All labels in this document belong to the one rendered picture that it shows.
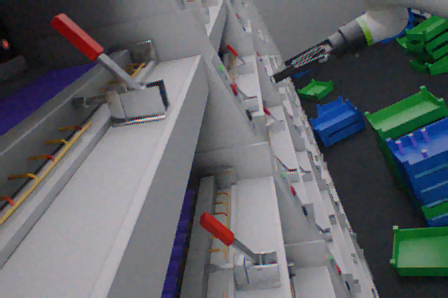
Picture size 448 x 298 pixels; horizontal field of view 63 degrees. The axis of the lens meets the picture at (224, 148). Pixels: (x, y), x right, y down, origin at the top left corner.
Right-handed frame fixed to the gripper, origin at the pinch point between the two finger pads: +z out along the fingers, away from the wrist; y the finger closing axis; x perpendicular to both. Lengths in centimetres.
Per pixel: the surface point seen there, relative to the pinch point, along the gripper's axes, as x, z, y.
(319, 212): -25.6, 6.5, -39.5
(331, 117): -87, -12, 133
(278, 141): -6.3, 8.1, -30.4
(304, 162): -25.7, 6.4, -13.1
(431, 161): -61, -34, 8
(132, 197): 30, 5, -104
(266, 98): -3.0, 8.1, -5.0
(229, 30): 21.2, 8.1, -4.7
